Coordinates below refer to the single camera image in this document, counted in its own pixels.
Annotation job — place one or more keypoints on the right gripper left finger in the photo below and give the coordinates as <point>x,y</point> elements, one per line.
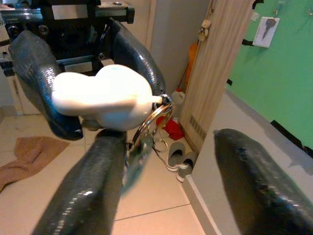
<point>85,191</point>

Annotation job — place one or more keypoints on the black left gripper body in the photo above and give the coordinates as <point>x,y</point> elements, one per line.
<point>73,36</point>

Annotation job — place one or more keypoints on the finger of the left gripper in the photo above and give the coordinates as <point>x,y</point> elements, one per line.
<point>137,56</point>
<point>36,73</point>

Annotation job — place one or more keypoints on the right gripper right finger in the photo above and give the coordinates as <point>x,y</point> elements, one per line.
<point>264,191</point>

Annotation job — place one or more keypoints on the keys with white charm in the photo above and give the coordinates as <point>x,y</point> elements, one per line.
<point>102,98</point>

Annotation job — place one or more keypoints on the orange bag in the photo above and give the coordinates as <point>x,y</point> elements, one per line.
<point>192,63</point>

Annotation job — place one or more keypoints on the white bottle with red cap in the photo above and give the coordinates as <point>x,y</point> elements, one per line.
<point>178,98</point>

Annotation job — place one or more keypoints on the black tape strip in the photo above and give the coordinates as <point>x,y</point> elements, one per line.
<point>229,82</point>
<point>286,131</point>
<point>248,42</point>
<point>256,3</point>

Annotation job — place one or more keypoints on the brown towel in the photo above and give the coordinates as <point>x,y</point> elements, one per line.
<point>29,156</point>

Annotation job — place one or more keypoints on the white teddy bear charm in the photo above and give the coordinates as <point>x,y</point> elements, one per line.
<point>205,27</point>

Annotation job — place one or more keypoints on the light wooden door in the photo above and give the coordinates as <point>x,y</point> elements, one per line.
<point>215,73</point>

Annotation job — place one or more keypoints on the grey slipper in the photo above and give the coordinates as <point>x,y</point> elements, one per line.
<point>177,154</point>
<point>187,166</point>

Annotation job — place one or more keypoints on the red bag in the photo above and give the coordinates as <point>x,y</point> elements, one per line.
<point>173,129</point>

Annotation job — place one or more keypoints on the green backdrop sheet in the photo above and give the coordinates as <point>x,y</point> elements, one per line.
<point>281,85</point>

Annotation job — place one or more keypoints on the small white paper tag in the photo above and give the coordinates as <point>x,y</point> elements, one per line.
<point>255,16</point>

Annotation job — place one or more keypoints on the key on white card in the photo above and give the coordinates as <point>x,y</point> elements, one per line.
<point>262,36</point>

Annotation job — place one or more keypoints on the clear metal wall hook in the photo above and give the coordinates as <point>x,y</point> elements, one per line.
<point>276,11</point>
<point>309,11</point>

